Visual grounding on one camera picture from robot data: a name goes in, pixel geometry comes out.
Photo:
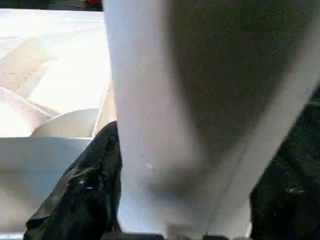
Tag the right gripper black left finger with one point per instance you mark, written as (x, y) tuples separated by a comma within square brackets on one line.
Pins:
[(82, 195)]

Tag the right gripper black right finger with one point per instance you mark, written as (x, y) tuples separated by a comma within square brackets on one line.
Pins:
[(292, 187)]

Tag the white plastic table top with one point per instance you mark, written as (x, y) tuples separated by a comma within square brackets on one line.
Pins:
[(50, 75)]

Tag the white plastic table leg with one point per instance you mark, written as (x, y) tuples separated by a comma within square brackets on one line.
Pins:
[(150, 87)]

